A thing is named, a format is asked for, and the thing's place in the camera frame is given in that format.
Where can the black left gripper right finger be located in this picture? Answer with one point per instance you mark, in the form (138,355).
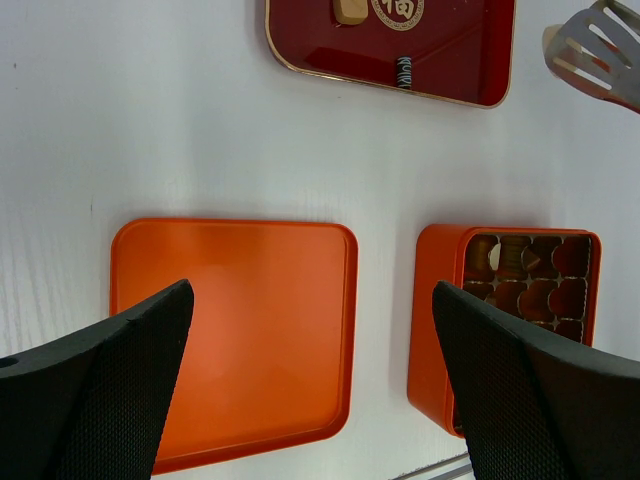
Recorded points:
(534,404)

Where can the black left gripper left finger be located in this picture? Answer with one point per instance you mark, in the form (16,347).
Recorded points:
(93,404)

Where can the white square chocolate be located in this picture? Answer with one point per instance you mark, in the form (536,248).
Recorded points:
(494,257)

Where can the orange box lid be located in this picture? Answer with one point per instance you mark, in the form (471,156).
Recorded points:
(269,358)

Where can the metal serving tongs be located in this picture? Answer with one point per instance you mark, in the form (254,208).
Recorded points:
(608,68)

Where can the orange chocolate box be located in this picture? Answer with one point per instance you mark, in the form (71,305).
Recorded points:
(548,277)

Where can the tan square chocolate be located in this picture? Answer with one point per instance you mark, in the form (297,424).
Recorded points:
(350,12)

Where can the red rectangular tray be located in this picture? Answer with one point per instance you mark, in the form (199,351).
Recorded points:
(457,51)

